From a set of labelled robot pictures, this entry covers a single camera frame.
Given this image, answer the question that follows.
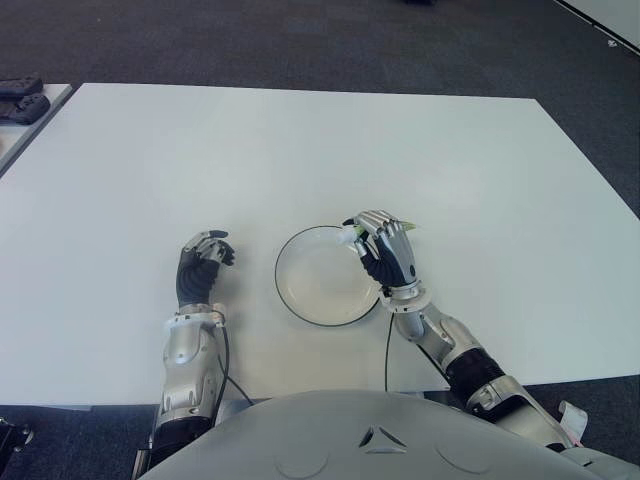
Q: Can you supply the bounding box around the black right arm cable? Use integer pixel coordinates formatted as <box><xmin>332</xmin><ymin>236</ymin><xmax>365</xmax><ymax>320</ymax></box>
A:
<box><xmin>383</xmin><ymin>309</ymin><xmax>397</xmax><ymax>391</ymax></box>

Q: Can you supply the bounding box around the black game controller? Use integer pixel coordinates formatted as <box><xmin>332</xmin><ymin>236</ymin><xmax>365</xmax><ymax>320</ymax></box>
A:
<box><xmin>0</xmin><ymin>94</ymin><xmax>51</xmax><ymax>125</ymax></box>
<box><xmin>0</xmin><ymin>74</ymin><xmax>44</xmax><ymax>96</ymax></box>

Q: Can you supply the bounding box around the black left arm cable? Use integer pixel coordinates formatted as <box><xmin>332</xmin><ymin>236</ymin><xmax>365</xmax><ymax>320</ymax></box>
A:
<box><xmin>216</xmin><ymin>324</ymin><xmax>254</xmax><ymax>404</ymax></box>

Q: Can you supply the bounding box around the grey side table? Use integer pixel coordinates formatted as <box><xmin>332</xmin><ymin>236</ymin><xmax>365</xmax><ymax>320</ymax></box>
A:
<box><xmin>0</xmin><ymin>83</ymin><xmax>74</xmax><ymax>177</ymax></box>

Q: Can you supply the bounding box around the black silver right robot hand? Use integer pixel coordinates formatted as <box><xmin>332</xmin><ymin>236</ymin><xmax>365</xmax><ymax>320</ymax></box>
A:
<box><xmin>354</xmin><ymin>209</ymin><xmax>422</xmax><ymax>292</ymax></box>

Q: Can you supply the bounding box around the green white toothpaste tube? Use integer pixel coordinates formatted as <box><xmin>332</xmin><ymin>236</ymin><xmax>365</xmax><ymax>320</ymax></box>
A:
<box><xmin>335</xmin><ymin>218</ymin><xmax>421</xmax><ymax>246</ymax></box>

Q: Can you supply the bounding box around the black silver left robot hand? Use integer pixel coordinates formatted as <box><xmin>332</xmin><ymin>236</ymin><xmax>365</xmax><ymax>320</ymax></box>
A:
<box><xmin>175</xmin><ymin>229</ymin><xmax>236</xmax><ymax>305</ymax></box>

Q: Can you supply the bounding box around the white plate with black rim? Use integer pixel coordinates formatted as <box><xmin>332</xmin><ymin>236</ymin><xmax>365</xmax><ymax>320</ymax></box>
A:
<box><xmin>274</xmin><ymin>226</ymin><xmax>384</xmax><ymax>329</ymax></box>

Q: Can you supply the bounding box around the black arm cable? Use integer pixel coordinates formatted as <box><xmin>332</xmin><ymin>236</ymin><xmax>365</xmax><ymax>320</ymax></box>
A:
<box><xmin>383</xmin><ymin>309</ymin><xmax>397</xmax><ymax>391</ymax></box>
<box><xmin>216</xmin><ymin>324</ymin><xmax>254</xmax><ymax>404</ymax></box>

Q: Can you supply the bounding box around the grey robot torso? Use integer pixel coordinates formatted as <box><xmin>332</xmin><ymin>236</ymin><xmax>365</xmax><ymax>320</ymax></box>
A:
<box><xmin>142</xmin><ymin>388</ymin><xmax>640</xmax><ymax>480</ymax></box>

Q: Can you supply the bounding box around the black device on floor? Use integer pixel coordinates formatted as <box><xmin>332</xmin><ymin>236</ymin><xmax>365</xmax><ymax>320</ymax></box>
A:
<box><xmin>0</xmin><ymin>413</ymin><xmax>35</xmax><ymax>455</ymax></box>

